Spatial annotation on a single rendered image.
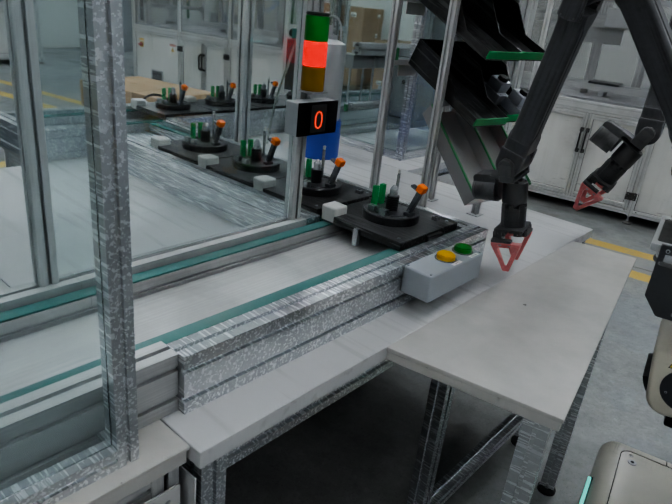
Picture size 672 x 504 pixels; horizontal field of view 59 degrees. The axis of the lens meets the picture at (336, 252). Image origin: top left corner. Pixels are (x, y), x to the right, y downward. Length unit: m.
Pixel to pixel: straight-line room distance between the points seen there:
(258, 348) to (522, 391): 0.46
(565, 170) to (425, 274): 4.25
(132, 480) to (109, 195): 0.38
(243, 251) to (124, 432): 0.54
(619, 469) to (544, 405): 0.94
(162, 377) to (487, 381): 0.55
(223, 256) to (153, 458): 0.49
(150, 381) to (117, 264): 0.23
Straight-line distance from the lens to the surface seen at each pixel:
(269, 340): 0.98
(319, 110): 1.30
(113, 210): 0.68
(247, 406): 0.95
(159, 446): 0.89
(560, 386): 1.14
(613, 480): 1.96
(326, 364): 1.05
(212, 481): 0.96
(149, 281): 1.13
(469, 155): 1.69
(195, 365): 0.91
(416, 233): 1.37
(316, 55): 1.28
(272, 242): 1.30
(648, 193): 5.33
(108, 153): 0.66
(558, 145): 5.37
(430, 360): 1.11
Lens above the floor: 1.45
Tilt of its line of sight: 23 degrees down
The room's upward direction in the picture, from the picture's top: 6 degrees clockwise
